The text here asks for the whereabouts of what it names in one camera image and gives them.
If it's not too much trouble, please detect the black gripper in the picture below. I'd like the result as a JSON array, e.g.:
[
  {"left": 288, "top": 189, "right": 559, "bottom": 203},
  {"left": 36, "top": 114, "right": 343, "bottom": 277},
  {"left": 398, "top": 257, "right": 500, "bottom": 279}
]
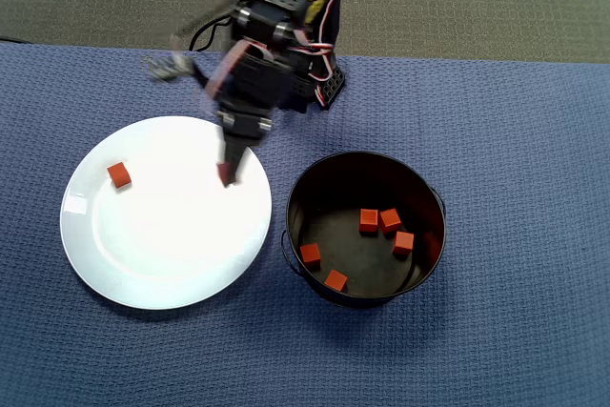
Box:
[{"left": 209, "top": 43, "right": 293, "bottom": 188}]

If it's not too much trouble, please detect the small red cube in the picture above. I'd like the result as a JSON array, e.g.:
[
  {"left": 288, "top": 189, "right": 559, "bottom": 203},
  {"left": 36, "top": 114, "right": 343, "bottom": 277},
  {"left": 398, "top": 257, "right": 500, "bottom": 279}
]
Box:
[
  {"left": 378, "top": 208, "right": 402, "bottom": 234},
  {"left": 216, "top": 162, "right": 238, "bottom": 188},
  {"left": 299, "top": 243, "right": 322, "bottom": 269},
  {"left": 392, "top": 230, "right": 416, "bottom": 256},
  {"left": 324, "top": 269, "right": 349, "bottom": 293},
  {"left": 358, "top": 208, "right": 380, "bottom": 234},
  {"left": 106, "top": 161, "right": 133, "bottom": 189}
]

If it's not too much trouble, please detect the round white plate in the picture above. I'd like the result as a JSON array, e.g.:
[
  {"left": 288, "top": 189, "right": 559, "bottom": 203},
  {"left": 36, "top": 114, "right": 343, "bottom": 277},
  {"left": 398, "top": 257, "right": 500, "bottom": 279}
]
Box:
[{"left": 59, "top": 114, "right": 274, "bottom": 312}]

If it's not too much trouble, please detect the black metal bucket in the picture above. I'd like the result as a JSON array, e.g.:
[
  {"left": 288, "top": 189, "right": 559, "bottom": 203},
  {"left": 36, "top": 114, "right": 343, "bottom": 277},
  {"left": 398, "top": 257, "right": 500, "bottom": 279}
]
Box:
[{"left": 279, "top": 151, "right": 448, "bottom": 310}]

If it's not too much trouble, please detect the blue woven table cloth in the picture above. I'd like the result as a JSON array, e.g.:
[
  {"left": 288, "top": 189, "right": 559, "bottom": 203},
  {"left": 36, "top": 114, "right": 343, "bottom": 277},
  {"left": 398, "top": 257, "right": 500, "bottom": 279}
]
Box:
[{"left": 0, "top": 42, "right": 610, "bottom": 407}]

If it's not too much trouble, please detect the red white servo wire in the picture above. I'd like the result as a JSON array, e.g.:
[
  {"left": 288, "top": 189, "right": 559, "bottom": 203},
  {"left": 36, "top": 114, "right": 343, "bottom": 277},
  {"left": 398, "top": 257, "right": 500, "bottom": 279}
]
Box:
[{"left": 203, "top": 38, "right": 268, "bottom": 98}]

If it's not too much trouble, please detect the small wrist camera board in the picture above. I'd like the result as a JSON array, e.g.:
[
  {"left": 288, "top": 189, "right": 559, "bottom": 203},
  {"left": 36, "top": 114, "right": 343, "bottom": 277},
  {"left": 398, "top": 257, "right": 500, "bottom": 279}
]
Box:
[{"left": 142, "top": 51, "right": 211, "bottom": 89}]

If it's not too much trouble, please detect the thick black cable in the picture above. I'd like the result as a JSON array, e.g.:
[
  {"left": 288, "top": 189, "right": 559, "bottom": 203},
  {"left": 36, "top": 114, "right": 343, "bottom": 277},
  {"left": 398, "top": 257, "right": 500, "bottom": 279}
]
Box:
[{"left": 189, "top": 15, "right": 234, "bottom": 53}]

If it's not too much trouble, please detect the black camera cable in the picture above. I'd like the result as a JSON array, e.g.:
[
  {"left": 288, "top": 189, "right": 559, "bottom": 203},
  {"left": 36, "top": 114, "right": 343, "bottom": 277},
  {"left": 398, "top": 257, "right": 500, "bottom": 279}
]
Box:
[{"left": 169, "top": 0, "right": 271, "bottom": 51}]

